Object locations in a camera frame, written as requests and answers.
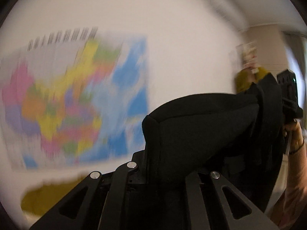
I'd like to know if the black button-up shirt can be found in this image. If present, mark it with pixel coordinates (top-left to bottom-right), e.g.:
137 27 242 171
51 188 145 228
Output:
134 75 284 230

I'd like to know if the pink sleeved right forearm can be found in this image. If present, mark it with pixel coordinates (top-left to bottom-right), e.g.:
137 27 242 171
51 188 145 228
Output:
270 144 306 229

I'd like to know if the person's right hand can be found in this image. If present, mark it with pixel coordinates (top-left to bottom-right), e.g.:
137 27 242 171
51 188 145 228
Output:
284 121 304 153

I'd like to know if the mustard folded garment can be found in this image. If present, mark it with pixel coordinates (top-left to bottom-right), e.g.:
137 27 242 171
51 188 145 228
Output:
20 177 84 216

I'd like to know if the mustard hanging cardigan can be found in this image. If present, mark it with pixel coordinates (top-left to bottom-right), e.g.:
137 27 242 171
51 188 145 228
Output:
234 67 269 94

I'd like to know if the white air conditioner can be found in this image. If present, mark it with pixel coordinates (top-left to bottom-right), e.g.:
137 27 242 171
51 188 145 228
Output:
208 0 249 32

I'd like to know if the colourful wall map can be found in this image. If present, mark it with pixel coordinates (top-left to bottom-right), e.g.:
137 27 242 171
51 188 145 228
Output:
1 28 148 170

